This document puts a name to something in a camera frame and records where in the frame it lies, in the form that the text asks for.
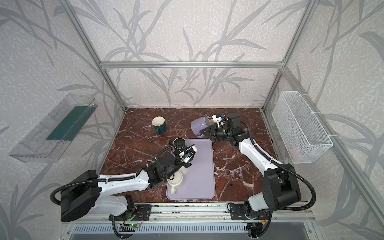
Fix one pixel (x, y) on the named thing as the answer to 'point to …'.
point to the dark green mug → (160, 125)
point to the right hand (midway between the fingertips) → (200, 131)
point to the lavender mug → (199, 124)
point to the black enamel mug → (178, 143)
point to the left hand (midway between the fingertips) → (194, 147)
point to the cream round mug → (175, 179)
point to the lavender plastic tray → (199, 182)
